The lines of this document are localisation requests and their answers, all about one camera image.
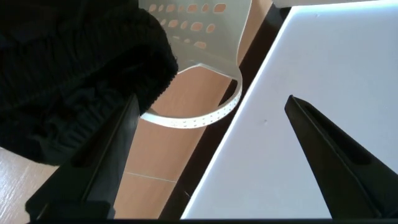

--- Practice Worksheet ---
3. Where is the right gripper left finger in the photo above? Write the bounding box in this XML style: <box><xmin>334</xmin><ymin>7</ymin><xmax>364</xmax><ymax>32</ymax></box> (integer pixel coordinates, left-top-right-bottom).
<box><xmin>25</xmin><ymin>94</ymin><xmax>141</xmax><ymax>220</ymax></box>

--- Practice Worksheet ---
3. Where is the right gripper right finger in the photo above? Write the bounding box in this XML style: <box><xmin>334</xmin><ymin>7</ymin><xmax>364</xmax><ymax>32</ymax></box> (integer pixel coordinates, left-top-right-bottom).
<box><xmin>284</xmin><ymin>95</ymin><xmax>398</xmax><ymax>218</ymax></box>

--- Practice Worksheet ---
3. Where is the black garment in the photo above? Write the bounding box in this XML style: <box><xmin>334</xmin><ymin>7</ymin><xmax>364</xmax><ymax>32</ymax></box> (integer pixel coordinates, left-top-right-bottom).
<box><xmin>0</xmin><ymin>0</ymin><xmax>180</xmax><ymax>166</ymax></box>

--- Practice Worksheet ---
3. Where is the white laundry basket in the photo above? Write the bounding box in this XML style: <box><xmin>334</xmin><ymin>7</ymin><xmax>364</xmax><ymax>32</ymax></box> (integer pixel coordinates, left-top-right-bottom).
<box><xmin>137</xmin><ymin>0</ymin><xmax>253</xmax><ymax>129</ymax></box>

